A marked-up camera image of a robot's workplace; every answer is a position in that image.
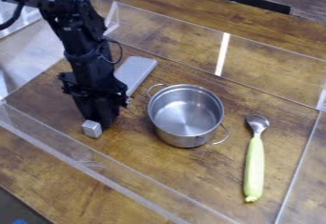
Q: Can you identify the black strip on table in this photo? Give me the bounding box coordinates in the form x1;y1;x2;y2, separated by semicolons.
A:
228;0;291;14

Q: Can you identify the clear acrylic enclosure wall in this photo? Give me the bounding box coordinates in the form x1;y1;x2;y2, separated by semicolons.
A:
4;3;326;224

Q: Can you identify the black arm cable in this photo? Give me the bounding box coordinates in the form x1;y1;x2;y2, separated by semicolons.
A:
0;2;124;66

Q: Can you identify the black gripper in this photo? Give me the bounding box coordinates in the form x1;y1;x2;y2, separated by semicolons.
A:
59;45;127;129

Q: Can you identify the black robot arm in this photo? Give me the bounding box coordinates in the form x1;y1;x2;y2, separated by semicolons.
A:
0;0;127;128

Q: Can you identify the silver metal pot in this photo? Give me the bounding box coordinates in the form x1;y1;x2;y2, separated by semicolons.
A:
147;84;231;149

